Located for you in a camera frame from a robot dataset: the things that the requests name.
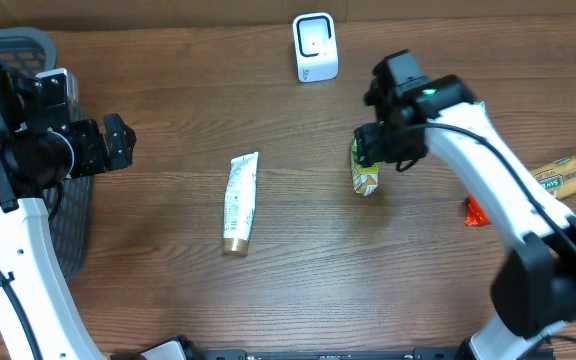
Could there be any green snack pouch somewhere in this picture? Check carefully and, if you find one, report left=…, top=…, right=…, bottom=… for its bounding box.
left=350, top=139, right=381, bottom=197

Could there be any white cream tube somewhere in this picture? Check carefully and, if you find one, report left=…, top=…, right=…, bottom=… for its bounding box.
left=223, top=152, right=259, bottom=256

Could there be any orange noodle package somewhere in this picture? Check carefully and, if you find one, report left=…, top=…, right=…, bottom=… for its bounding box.
left=465, top=154, right=576, bottom=227

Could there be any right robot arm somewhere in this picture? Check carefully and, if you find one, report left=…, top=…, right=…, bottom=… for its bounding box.
left=353, top=50, right=576, bottom=359

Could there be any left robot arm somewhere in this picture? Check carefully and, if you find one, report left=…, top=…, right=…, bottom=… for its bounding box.
left=0, top=64, right=136, bottom=359

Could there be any white barcode scanner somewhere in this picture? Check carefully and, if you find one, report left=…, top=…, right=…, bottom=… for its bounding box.
left=292, top=12, right=339, bottom=83

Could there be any dark grey plastic basket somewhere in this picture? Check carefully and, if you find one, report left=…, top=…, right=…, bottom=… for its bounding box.
left=0, top=27, right=94, bottom=280

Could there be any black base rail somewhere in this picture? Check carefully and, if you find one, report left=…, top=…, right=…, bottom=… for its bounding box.
left=110, top=336, right=475, bottom=360

